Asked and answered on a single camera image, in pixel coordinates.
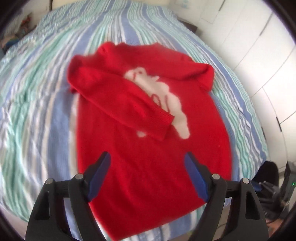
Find red knit sweater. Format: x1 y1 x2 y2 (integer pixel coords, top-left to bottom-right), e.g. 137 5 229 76
67 42 232 240

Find pile of clothes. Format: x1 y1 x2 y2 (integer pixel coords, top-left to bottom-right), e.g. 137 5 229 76
1 13 34 52

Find striped blue green bedspread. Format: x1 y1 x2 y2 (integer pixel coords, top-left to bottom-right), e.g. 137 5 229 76
0 0 269 239

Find white wardrobe doors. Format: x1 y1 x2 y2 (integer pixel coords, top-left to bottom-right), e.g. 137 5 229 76
194 1 295 169

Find dark wooden nightstand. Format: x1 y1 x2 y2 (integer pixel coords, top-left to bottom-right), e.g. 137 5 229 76
178 18 198 33

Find wall socket with blue plugs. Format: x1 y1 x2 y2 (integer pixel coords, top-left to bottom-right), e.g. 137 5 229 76
174 0 191 9

